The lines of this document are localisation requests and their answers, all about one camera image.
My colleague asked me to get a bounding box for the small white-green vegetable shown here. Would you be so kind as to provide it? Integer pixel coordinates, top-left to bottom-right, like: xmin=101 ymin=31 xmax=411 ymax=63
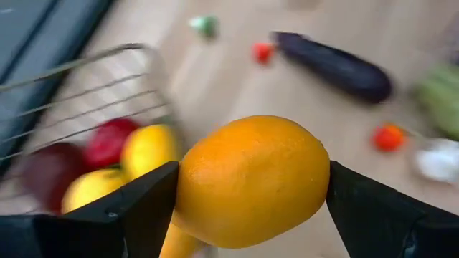
xmin=189 ymin=15 xmax=220 ymax=38

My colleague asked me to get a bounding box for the small yellow fruit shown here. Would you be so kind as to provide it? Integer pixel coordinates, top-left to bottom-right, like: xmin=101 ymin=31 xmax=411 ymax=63
xmin=159 ymin=213 xmax=208 ymax=258

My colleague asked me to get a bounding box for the large yellow fruit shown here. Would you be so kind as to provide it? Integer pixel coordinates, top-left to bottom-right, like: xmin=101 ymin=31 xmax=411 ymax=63
xmin=60 ymin=167 xmax=127 ymax=216

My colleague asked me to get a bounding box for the long dark purple eggplant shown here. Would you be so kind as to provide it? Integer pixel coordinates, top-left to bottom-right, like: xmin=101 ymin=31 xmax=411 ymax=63
xmin=271 ymin=31 xmax=394 ymax=105

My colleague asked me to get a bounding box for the small orange-red tomato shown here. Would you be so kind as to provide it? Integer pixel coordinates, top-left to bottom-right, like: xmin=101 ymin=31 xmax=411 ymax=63
xmin=372 ymin=123 xmax=408 ymax=153

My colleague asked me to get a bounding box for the yellow lemon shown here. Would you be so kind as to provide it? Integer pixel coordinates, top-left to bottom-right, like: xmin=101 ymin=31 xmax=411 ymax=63
xmin=120 ymin=123 xmax=181 ymax=182

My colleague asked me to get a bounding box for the orange bell pepper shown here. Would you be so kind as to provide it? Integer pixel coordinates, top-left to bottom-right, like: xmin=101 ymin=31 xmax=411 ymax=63
xmin=171 ymin=114 xmax=331 ymax=250

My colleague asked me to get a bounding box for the dark red round fruit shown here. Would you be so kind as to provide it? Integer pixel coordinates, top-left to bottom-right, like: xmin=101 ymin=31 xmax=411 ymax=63
xmin=21 ymin=142 xmax=87 ymax=213

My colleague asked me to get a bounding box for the green bell pepper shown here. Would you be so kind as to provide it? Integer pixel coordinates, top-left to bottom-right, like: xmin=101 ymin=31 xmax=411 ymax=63
xmin=411 ymin=63 xmax=459 ymax=142

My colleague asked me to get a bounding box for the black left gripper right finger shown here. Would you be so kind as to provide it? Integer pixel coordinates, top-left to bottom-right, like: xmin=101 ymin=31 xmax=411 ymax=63
xmin=325 ymin=160 xmax=459 ymax=258

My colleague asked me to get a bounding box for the white garlic bulb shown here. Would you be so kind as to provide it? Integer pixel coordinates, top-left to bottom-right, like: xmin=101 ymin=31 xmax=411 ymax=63
xmin=411 ymin=138 xmax=459 ymax=184

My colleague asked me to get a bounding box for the metal wire basket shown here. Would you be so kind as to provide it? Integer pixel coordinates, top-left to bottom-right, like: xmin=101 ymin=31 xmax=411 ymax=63
xmin=0 ymin=42 xmax=174 ymax=216

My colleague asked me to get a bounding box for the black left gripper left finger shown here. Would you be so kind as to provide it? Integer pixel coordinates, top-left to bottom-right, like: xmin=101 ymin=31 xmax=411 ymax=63
xmin=0 ymin=160 xmax=180 ymax=258

